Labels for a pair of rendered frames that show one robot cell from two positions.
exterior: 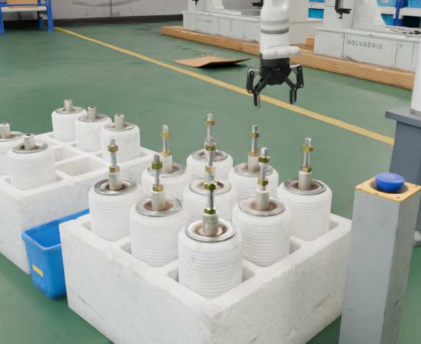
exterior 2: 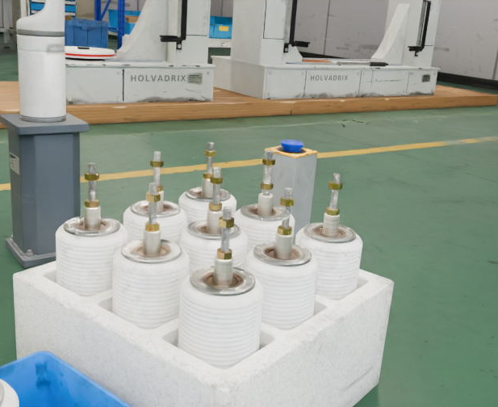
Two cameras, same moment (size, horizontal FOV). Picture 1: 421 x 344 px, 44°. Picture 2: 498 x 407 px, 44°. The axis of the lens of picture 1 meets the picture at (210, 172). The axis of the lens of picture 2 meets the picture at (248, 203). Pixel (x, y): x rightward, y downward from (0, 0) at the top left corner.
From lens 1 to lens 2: 1.21 m
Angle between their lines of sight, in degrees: 91
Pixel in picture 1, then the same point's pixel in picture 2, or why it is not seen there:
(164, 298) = (363, 310)
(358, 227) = (297, 189)
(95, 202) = (257, 303)
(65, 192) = not seen: outside the picture
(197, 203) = (244, 245)
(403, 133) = (46, 145)
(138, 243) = (310, 299)
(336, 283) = not seen: hidden behind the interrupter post
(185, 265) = (353, 269)
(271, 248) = not seen: hidden behind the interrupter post
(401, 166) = (50, 182)
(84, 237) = (270, 359)
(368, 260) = (301, 211)
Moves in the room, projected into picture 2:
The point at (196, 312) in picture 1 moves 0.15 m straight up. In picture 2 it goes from (386, 289) to (401, 191)
